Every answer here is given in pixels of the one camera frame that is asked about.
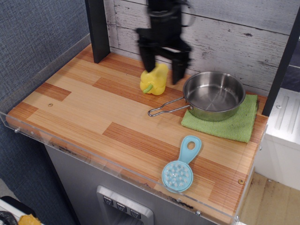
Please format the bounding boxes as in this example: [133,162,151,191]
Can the black right frame post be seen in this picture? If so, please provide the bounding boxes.
[262,9,300,116]

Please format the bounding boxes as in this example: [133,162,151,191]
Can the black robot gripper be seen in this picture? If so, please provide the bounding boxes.
[136,0,191,85]

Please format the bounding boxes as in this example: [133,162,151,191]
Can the clear acrylic table guard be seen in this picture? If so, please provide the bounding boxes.
[0,32,266,215]

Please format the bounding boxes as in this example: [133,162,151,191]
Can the grey toy fridge cabinet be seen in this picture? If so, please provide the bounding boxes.
[46,145,235,225]

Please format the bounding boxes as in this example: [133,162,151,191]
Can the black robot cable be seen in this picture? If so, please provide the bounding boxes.
[181,0,196,28]

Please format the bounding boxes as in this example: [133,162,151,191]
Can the yellow object bottom left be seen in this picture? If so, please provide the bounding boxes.
[18,214,42,225]

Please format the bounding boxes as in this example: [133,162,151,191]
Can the green knitted cloth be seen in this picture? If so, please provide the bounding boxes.
[181,94,258,143]

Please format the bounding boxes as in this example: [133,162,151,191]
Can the yellow toy bell pepper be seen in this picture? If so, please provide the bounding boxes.
[140,63,169,96]

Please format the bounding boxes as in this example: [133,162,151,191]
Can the stainless steel pot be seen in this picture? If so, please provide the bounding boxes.
[148,71,246,121]

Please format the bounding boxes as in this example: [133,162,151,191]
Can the light blue scrubbing brush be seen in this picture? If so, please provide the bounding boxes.
[162,135,202,193]

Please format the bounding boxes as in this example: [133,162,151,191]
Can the white side cabinet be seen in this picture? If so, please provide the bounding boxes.
[254,88,300,190]

